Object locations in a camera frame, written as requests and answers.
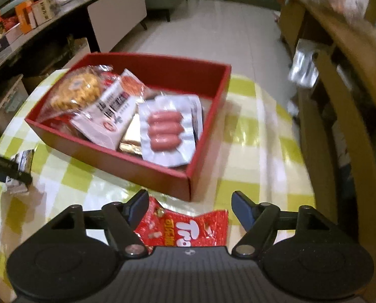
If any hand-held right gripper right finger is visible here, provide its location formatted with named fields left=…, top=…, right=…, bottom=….
left=231, top=191, right=353, bottom=257

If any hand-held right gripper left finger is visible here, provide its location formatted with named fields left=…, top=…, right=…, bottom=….
left=27, top=189, right=150, bottom=257

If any red cardboard box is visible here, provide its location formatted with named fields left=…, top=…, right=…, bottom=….
left=24, top=53, right=233, bottom=202

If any red gummy packet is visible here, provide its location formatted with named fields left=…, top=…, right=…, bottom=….
left=134, top=196, right=229, bottom=255

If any gold foil snack packet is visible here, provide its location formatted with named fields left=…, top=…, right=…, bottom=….
left=118, top=114, right=143, bottom=156

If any white sausage packet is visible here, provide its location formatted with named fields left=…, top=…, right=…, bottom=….
left=137, top=94, right=203, bottom=168

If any white snack packet red print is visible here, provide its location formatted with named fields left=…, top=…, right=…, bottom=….
left=72, top=69, right=146, bottom=151

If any round yellow cracker packet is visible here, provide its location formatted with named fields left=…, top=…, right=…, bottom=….
left=49, top=65, right=114, bottom=116

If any green white checked tablecloth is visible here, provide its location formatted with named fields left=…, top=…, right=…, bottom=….
left=0, top=68, right=316, bottom=294

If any beige storage bin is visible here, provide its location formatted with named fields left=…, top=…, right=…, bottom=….
left=0, top=74, right=29, bottom=123

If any dark flat box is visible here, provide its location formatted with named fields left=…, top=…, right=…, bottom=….
left=0, top=30, right=20, bottom=54

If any orange box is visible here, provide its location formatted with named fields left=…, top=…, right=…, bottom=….
left=14, top=2, right=37, bottom=34

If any wooden shelf unit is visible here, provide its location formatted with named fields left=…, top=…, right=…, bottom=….
left=278, top=0, right=376, bottom=303

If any silver foil bag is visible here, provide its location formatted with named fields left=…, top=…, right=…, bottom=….
left=287, top=46, right=319, bottom=88

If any white printed box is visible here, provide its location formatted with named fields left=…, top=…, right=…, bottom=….
left=32, top=0, right=61, bottom=26

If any long dark sideboard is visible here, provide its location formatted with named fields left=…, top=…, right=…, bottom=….
left=0, top=0, right=147, bottom=123

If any beige cabinet door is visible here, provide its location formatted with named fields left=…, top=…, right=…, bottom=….
left=87, top=0, right=147, bottom=53

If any clear plastic bag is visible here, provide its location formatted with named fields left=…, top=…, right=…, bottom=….
left=330, top=0, right=376, bottom=38

